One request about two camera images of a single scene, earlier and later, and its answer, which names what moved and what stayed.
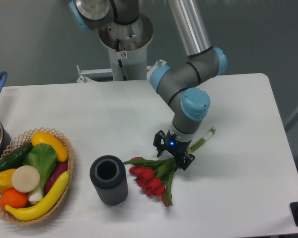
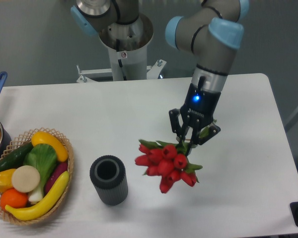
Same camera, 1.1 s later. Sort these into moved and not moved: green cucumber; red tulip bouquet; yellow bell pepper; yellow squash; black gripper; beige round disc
Moved: black gripper; red tulip bouquet
Not moved: green cucumber; beige round disc; yellow bell pepper; yellow squash
